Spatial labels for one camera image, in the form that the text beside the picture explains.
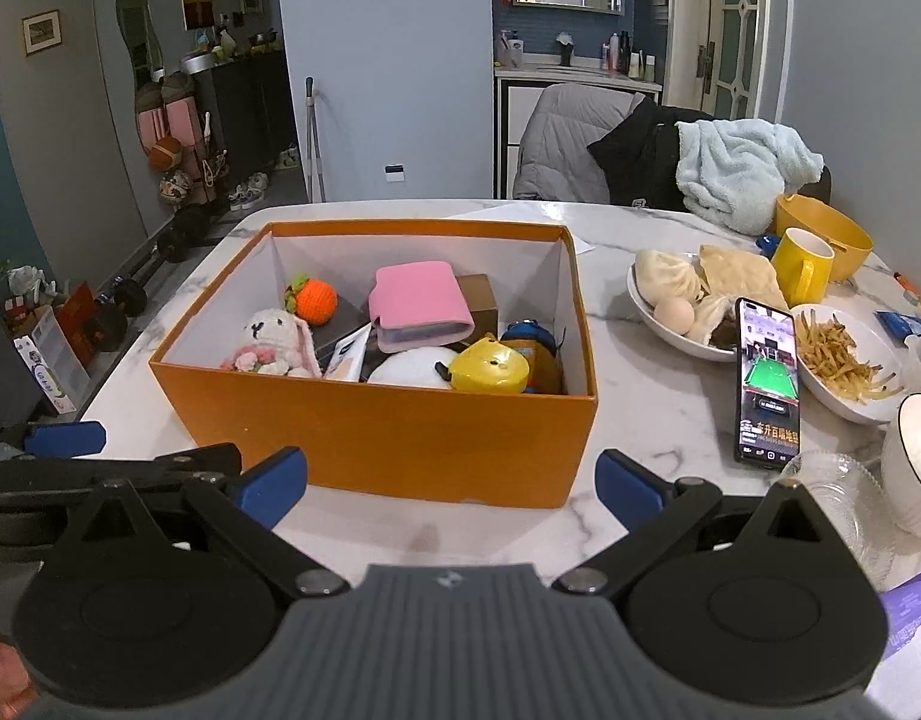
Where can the dark orange wall picture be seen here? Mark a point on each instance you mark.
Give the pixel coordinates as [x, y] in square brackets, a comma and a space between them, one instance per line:
[194, 7]

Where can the small steamed bun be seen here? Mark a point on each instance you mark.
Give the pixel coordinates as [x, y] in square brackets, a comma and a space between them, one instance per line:
[711, 319]

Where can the white ribbed bowl black rim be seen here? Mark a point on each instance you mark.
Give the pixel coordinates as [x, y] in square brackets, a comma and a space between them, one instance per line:
[910, 465]

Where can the dark toiletry bottle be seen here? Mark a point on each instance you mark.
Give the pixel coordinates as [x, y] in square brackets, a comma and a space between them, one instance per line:
[625, 52]

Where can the orange cardboard box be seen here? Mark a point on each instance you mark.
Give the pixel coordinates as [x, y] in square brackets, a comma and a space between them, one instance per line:
[370, 442]

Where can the white and blue carton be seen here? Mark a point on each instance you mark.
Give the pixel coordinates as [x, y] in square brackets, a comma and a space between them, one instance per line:
[48, 364]

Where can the white wall outlet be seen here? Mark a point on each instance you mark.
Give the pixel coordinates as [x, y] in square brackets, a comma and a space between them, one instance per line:
[396, 172]

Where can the dark grey box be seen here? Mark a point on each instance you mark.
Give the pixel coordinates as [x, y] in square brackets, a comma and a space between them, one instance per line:
[333, 337]

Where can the pair of sneakers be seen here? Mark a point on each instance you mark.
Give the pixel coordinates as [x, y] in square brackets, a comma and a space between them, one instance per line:
[248, 193]

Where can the light blue fleece towel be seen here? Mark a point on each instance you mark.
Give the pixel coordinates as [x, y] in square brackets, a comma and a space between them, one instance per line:
[738, 165]

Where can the orange pen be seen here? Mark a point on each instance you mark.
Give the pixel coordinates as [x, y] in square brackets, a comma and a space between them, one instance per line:
[910, 287]

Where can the purple tissue pack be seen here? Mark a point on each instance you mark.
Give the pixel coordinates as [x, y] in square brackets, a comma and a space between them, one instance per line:
[914, 607]

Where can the metal pot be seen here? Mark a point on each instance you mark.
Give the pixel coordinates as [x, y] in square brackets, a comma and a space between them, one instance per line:
[198, 64]

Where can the white glass-pane door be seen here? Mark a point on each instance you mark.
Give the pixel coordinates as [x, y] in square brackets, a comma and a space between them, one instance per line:
[741, 30]

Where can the dark cabinet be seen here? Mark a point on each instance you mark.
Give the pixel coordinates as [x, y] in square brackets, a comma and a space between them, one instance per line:
[243, 127]

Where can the red cardboard box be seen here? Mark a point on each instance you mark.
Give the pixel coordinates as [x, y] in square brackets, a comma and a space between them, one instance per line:
[76, 319]

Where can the yellow mug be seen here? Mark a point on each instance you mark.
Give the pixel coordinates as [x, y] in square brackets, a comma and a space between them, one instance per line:
[801, 266]

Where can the pink wallet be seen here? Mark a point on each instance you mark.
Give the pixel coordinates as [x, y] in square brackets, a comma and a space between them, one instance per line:
[419, 300]

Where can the patterned ball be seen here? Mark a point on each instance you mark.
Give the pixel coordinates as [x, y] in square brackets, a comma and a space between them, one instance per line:
[176, 186]

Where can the wavy wall mirror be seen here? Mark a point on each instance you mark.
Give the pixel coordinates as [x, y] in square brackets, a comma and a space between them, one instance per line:
[138, 37]

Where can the black jacket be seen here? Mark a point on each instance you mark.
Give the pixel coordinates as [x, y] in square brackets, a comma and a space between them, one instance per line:
[640, 157]

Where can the small flower vase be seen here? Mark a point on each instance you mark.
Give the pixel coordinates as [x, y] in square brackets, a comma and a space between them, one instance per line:
[565, 50]

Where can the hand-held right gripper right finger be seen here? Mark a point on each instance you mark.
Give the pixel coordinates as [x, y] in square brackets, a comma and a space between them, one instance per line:
[629, 491]

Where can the person's left hand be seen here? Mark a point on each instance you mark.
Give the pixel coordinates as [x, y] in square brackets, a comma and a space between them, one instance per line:
[3, 682]

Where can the black dumbbell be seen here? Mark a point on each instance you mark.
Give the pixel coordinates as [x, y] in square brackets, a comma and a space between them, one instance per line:
[115, 311]

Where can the white bowl of buns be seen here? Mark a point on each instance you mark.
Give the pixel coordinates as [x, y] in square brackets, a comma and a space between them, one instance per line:
[670, 341]

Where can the floral white cream tube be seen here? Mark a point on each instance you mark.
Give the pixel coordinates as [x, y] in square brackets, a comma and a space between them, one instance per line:
[348, 352]

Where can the clear glass plate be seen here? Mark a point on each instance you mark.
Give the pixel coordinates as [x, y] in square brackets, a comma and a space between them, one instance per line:
[835, 517]

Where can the white bowl of potato strips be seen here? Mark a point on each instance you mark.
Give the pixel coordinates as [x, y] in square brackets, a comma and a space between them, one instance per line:
[843, 405]

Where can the flatbread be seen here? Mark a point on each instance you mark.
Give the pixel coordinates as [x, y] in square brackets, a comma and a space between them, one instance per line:
[741, 274]

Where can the blue packet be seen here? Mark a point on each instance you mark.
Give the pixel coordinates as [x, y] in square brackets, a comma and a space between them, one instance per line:
[903, 322]

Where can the white toiletry bottle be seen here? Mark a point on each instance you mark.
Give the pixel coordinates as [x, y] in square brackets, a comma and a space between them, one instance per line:
[612, 54]

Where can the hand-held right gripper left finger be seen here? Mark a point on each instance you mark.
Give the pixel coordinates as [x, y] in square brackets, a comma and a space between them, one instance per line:
[269, 491]

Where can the panda plush yellow hat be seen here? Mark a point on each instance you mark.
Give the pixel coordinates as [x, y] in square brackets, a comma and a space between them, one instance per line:
[423, 371]

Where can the orange crochet fruit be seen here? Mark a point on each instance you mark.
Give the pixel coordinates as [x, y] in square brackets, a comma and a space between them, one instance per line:
[315, 300]

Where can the brown cube box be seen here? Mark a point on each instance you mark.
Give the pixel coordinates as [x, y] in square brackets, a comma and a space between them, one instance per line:
[481, 300]

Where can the yellow bowl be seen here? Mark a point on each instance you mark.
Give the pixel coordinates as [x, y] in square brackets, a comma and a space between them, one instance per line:
[850, 236]

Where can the vanity counter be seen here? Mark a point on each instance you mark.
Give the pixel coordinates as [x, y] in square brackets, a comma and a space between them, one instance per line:
[516, 112]

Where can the small blue object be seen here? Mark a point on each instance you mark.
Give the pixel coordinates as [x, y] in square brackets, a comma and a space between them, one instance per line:
[768, 244]

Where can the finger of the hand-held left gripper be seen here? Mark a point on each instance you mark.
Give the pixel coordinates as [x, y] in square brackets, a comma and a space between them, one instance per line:
[175, 465]
[66, 439]

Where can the small framed picture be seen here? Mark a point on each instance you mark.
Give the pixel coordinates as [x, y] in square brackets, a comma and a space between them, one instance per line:
[41, 33]

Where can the grey padded jacket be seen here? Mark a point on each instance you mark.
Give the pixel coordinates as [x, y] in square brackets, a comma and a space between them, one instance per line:
[558, 142]

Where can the fried potato strips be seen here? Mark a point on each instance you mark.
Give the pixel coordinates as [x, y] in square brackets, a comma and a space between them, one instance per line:
[835, 352]

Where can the round steamed bun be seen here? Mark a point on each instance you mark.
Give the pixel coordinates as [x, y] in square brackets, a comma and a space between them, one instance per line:
[666, 277]

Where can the basketball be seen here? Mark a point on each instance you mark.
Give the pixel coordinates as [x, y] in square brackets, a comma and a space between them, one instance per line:
[165, 154]

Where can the black smartphone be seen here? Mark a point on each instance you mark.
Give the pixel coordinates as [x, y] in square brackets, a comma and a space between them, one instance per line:
[768, 390]

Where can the mop stick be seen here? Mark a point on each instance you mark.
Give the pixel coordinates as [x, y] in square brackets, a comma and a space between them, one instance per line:
[314, 142]

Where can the white crochet rabbit doll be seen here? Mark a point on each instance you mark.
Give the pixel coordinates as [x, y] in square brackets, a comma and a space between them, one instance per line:
[269, 341]

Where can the brown bear plush sailor outfit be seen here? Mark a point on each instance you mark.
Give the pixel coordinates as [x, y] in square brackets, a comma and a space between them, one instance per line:
[539, 356]

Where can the pink bag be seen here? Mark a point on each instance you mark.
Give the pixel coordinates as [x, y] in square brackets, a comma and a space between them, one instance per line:
[168, 120]

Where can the pale egg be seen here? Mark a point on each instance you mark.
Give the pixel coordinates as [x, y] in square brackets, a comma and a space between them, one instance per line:
[674, 315]

